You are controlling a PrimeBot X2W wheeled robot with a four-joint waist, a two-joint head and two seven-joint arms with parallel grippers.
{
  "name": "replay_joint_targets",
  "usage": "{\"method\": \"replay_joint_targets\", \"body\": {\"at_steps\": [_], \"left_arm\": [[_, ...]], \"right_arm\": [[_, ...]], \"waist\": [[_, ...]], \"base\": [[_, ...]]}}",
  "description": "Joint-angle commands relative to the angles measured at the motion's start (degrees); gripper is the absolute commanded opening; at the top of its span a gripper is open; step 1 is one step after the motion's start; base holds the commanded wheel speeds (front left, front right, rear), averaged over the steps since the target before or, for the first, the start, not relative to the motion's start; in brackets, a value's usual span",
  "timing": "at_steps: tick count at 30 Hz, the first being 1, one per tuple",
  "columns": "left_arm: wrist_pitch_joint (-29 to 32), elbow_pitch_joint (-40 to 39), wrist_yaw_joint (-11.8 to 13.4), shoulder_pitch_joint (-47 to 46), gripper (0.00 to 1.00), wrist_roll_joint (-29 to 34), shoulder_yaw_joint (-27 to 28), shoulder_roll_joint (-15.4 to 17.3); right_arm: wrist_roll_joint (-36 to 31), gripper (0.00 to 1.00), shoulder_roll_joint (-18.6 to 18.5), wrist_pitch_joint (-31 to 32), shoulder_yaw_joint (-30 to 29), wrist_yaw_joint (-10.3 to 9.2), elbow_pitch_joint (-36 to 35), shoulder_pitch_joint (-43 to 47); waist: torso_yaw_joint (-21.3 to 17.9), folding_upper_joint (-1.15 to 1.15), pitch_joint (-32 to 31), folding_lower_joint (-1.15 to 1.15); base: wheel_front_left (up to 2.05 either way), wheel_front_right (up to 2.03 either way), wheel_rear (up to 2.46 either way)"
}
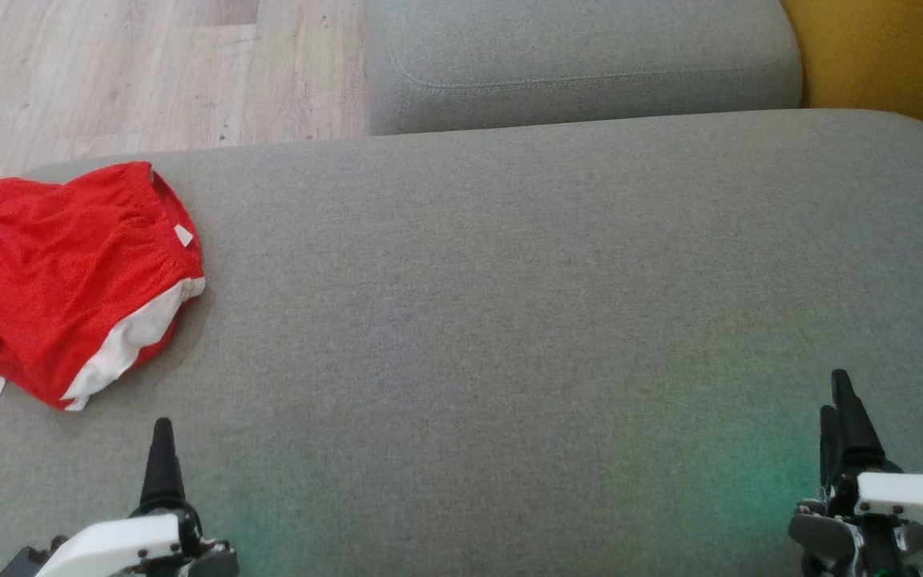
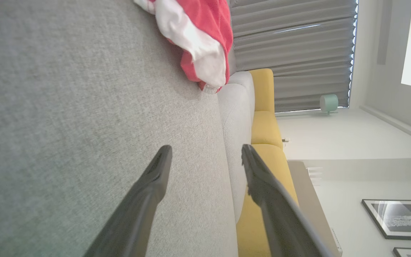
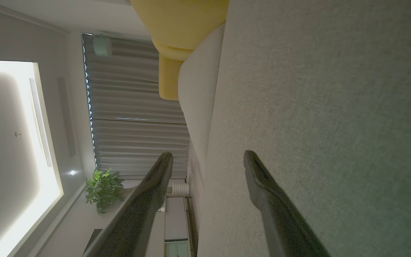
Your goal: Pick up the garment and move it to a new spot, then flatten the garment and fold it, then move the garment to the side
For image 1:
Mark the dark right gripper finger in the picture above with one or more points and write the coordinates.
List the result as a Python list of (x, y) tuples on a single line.
[(829, 449), (858, 433)]

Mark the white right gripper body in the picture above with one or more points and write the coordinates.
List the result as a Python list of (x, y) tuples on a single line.
[(910, 497)]

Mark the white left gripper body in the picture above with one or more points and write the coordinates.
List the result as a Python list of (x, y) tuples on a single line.
[(109, 545)]

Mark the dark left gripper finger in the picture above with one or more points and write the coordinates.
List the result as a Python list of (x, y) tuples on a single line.
[(163, 473)]

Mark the red shorts with white trim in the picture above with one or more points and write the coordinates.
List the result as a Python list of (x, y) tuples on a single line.
[(61, 272)]

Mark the large grey sofa seat cushion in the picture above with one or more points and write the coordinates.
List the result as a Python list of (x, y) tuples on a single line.
[(509, 320)]

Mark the long grey sofa seat cushion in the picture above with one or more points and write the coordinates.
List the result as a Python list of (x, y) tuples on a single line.
[(574, 56)]

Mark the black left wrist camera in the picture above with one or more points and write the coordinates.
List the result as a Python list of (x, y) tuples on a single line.
[(25, 562)]

